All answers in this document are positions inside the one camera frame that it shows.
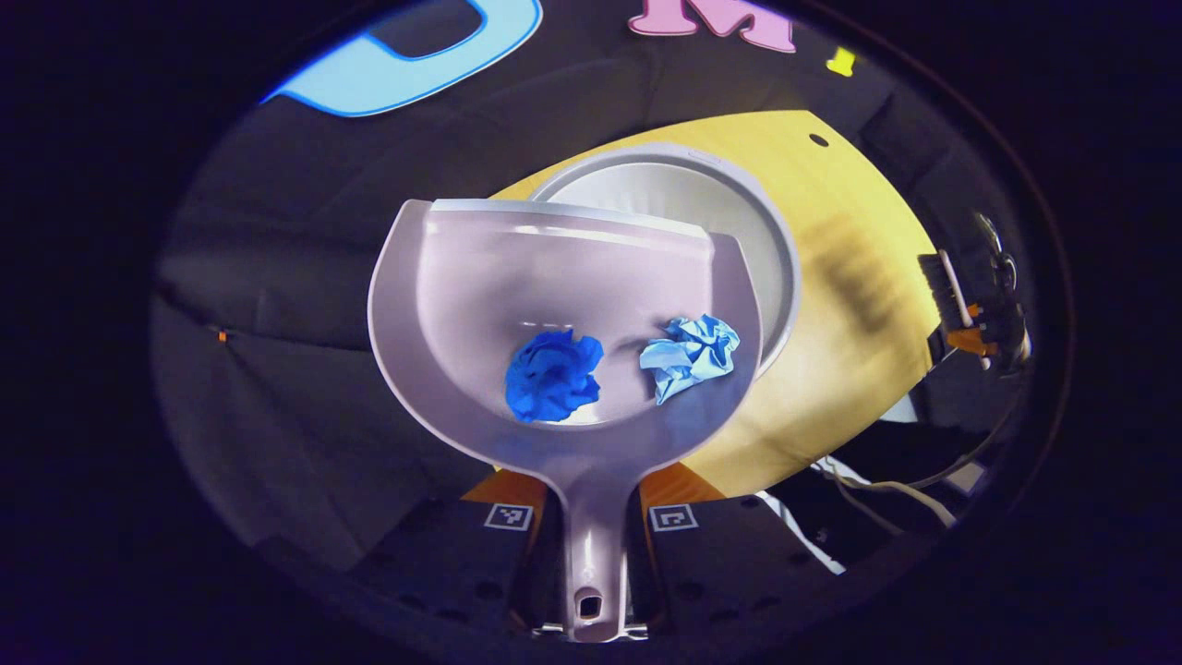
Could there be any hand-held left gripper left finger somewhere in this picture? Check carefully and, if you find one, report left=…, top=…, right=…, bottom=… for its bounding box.
left=351, top=469, right=561, bottom=640

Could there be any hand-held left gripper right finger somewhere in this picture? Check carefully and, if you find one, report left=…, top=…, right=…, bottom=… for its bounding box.
left=626, top=462, right=834, bottom=640

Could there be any small pale pink broom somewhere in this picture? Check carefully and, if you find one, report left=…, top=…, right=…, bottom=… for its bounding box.
left=918, top=249, right=995, bottom=372

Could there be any light blue paper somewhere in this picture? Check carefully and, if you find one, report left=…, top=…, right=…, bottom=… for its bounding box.
left=639, top=314, right=742, bottom=405

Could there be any dark blue paper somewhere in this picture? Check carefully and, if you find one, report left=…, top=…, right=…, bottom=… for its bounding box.
left=504, top=330, right=604, bottom=424

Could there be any pale pink dustpan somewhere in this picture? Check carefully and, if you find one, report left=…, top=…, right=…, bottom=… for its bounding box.
left=368, top=199, right=764, bottom=643

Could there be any white ribbed garbage bin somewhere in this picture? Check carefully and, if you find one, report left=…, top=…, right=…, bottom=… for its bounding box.
left=528, top=143, right=801, bottom=380

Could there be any wooden desktop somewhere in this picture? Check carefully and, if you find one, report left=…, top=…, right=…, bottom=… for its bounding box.
left=489, top=111, right=943, bottom=495

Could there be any white cable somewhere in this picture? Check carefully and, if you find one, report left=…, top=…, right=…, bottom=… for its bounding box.
left=757, top=492, right=846, bottom=575

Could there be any beige cable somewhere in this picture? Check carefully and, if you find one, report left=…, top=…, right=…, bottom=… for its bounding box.
left=813, top=457, right=957, bottom=532

